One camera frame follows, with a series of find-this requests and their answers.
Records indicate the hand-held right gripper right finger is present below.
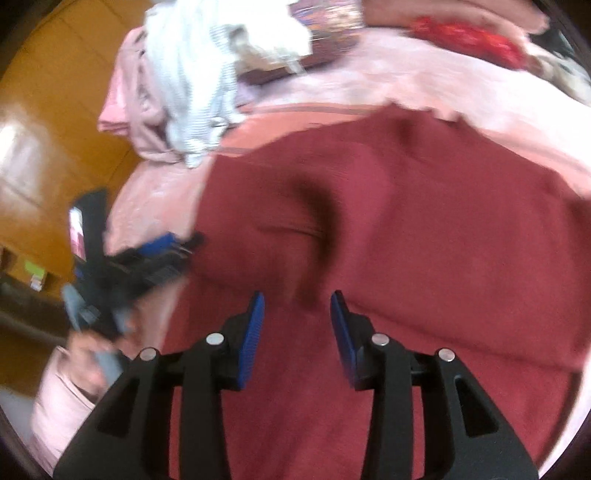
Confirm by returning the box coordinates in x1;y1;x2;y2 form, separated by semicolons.
330;290;540;480

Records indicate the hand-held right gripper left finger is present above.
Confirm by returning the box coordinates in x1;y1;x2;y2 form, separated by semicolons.
53;292;265;480

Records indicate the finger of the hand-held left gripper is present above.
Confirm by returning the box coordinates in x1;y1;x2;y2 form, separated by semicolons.
139;257;188;289
134;232;206;264

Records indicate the dark red knit sweater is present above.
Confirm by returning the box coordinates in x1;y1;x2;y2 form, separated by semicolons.
161;104;591;480

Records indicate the person's left forearm pink sleeve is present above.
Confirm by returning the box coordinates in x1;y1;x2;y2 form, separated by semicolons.
30;346;100;476

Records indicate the person's left hand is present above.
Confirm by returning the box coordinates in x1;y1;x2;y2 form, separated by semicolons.
67;318;141;400

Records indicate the small green box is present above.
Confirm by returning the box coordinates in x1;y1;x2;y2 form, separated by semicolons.
24;259;48;292

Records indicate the mauve pink garment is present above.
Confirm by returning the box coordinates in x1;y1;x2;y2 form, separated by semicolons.
98;27;185;164

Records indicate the white striped garment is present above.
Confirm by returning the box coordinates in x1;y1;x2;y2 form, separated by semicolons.
144;0;247;168

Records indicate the cream white garment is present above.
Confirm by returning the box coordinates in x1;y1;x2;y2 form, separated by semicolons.
212;11;311;72

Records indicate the pink leaf print blanket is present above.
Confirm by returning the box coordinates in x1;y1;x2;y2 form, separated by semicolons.
104;23;591;476

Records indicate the patterned purple pillow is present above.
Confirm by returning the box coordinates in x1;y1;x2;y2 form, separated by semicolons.
238;0;366;86

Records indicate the red patterned cloth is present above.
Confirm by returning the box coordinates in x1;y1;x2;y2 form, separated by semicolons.
409;16;528;70

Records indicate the folded pink fleece blanket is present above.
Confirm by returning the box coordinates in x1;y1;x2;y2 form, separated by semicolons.
361;0;551;35

